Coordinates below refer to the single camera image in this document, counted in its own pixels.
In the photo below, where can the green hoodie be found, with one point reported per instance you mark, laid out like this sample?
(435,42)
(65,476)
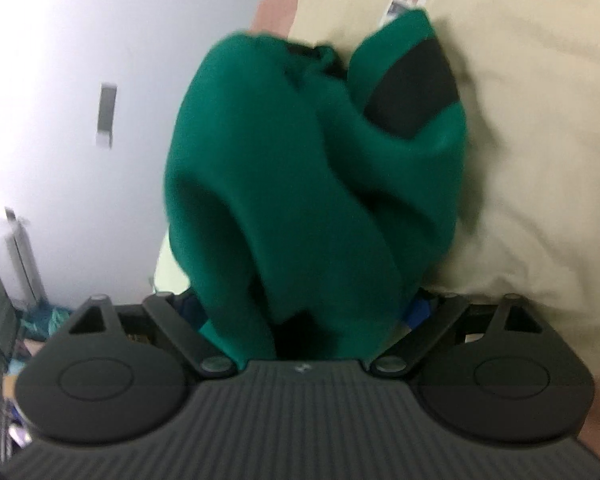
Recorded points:
(280,160)

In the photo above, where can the beige cloth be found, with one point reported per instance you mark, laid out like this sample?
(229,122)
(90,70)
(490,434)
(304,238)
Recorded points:
(530,160)

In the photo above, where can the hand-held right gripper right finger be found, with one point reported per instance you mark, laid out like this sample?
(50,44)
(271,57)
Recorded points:
(420,310)

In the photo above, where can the teal cloth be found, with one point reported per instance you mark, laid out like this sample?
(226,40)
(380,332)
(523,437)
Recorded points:
(45,322)

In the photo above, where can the pink grey patchwork blanket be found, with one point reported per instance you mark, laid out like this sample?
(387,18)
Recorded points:
(275,10)

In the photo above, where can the grey wall bracket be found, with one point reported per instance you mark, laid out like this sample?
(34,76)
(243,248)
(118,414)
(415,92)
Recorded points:
(106,115)

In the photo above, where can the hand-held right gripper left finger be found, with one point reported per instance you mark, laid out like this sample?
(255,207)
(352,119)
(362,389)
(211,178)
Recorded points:
(192,312)

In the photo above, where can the white appliance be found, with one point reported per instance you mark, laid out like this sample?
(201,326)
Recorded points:
(20,260)

